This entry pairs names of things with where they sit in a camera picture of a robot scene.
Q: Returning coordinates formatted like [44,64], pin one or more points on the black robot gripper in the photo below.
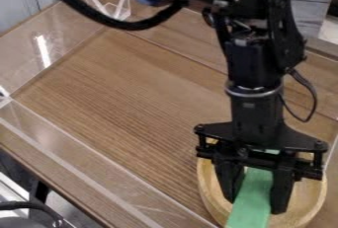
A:
[255,139]

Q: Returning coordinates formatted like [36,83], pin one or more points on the black table leg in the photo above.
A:
[40,191]

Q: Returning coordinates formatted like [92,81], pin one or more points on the clear acrylic corner bracket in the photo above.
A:
[117,11]

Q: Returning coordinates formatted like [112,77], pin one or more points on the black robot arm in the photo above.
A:
[263,47]

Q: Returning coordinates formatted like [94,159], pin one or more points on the brown wooden bowl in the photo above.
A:
[305,201]

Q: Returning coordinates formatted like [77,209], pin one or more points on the green rectangular block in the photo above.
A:
[251,208]

